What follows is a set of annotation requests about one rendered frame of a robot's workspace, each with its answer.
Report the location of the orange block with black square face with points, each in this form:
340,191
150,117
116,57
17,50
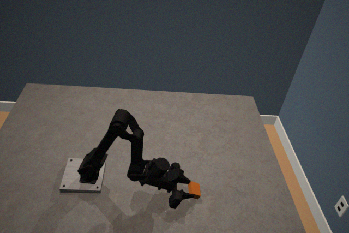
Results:
194,189

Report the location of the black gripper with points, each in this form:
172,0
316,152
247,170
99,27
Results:
177,196

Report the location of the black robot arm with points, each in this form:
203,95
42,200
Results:
150,175

